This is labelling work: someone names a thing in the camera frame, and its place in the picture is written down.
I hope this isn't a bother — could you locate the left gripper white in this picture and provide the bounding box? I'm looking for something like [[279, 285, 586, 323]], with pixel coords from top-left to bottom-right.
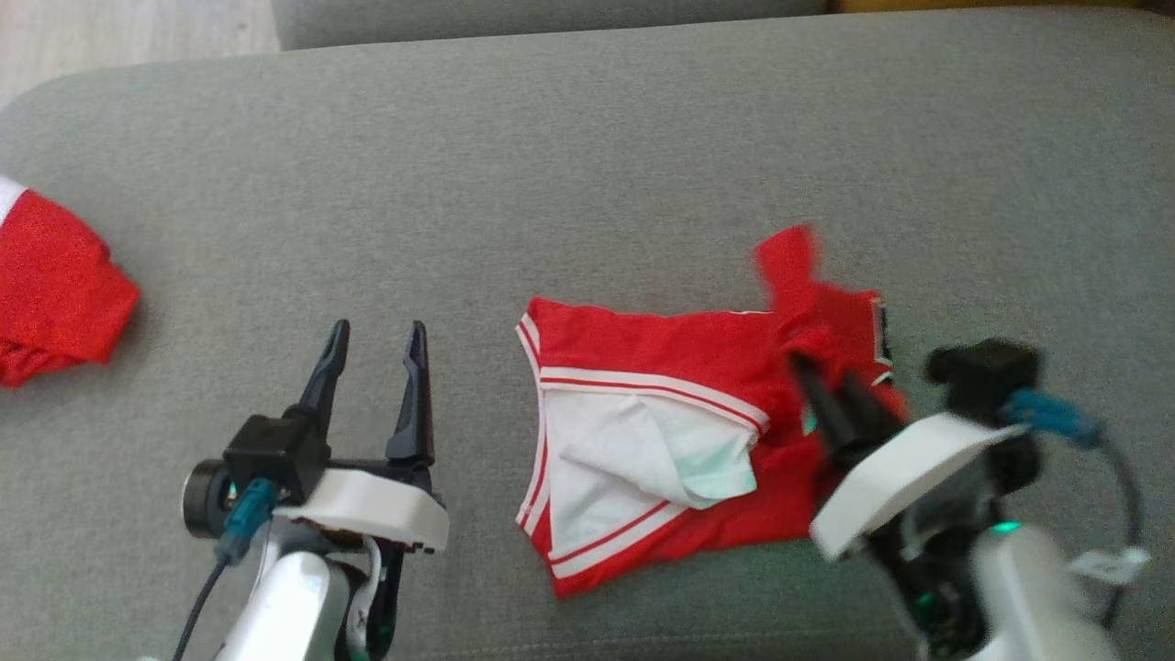
[[182, 319, 451, 661]]

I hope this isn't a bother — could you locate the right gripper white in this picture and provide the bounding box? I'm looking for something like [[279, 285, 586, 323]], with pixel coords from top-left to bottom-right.
[[788, 353, 1043, 657]]

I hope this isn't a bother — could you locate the red white striped jersey garment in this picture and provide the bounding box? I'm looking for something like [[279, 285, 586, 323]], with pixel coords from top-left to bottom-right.
[[514, 223, 910, 599]]

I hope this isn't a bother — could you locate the red garment wide white band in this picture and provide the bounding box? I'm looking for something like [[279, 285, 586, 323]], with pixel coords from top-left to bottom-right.
[[0, 174, 141, 388]]

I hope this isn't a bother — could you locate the grey sofa seat cushion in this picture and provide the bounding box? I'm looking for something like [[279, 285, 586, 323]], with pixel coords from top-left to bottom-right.
[[0, 7, 1175, 661]]

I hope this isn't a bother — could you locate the wide grey sofa back cushion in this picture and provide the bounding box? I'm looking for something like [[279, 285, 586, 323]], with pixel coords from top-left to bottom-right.
[[271, 0, 832, 51]]

